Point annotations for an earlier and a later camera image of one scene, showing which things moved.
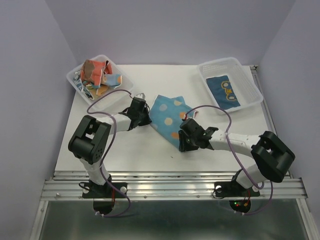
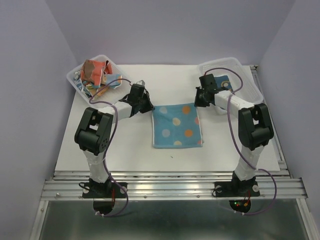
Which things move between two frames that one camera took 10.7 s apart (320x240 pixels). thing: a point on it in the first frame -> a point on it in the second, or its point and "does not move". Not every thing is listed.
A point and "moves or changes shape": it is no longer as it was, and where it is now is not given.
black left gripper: x=147 y=120 -> x=149 y=106
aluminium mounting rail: x=169 y=186 does not move
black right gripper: x=183 y=145 -> x=197 y=102
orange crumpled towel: x=92 y=70 does not move
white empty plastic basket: x=228 y=85 does not move
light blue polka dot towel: x=166 y=115 moves or changes shape
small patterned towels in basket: x=112 y=80 does not move
